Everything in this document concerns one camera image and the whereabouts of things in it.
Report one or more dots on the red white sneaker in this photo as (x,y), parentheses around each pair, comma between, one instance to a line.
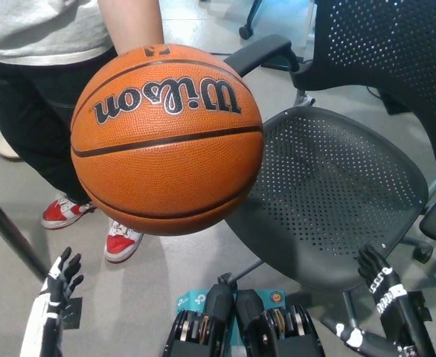
(63,212)
(120,241)

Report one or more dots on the person gray shirt black pants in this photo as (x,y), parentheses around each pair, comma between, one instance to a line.
(28,96)

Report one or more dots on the black metal pole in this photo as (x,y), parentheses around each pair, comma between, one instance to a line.
(7,230)

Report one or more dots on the white shoe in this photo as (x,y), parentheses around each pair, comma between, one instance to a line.
(4,147)

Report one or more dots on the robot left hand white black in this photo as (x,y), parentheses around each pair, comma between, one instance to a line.
(41,320)

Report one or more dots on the teal tp-link box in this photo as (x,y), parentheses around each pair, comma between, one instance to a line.
(192,300)

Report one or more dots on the black floor box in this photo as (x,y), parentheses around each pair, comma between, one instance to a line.
(393,102)

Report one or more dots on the black wheeled chair base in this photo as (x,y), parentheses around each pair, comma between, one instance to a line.
(248,22)

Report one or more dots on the robot right hand white black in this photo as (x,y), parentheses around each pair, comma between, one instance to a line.
(400,323)

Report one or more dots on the orange Wilson basketball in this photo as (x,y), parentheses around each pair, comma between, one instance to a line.
(166,167)

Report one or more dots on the black perforated office chair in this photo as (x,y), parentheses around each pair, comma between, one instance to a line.
(333,193)

